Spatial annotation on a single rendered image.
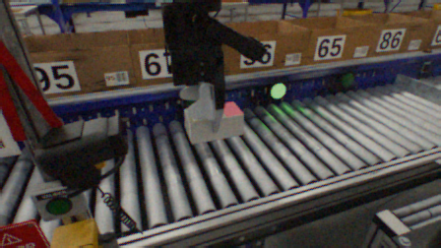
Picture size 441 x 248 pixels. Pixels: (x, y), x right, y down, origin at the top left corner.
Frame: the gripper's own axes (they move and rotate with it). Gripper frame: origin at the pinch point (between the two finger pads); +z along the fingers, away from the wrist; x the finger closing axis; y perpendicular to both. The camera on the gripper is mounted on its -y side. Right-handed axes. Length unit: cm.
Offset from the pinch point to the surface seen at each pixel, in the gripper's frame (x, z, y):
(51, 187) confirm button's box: 2.6, 6.5, 28.5
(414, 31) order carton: -62, 6, -131
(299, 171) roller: -9.9, 30.5, -30.4
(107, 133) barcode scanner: 5.6, -3.7, 17.6
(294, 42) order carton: -61, 5, -56
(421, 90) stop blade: -40, 28, -119
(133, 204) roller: -12.7, 30.2, 19.3
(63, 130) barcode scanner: 3.0, -3.8, 23.7
